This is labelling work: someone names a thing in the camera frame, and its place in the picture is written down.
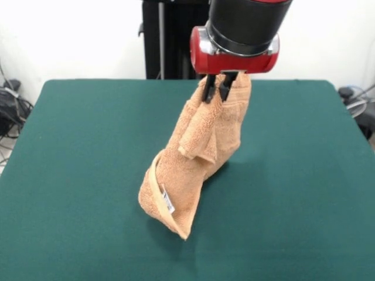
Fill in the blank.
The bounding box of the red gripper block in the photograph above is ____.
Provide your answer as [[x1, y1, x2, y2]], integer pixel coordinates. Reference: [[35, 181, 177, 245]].
[[189, 25, 281, 104]]

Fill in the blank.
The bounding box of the tan terry towel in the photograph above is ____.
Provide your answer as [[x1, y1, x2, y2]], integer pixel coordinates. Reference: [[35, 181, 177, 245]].
[[137, 74, 253, 242]]

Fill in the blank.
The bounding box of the small black plug box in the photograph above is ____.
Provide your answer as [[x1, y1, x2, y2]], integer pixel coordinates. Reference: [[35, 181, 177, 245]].
[[338, 87, 356, 99]]

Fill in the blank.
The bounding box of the dark green table cloth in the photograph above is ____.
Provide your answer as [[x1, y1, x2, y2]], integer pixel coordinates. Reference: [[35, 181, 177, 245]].
[[0, 78, 375, 281]]

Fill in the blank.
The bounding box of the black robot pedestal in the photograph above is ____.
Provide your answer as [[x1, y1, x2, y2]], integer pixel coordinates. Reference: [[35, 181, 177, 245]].
[[137, 0, 210, 80]]

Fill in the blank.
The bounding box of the black cable bundle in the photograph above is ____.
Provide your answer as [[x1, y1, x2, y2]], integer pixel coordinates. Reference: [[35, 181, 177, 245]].
[[0, 78, 35, 141]]

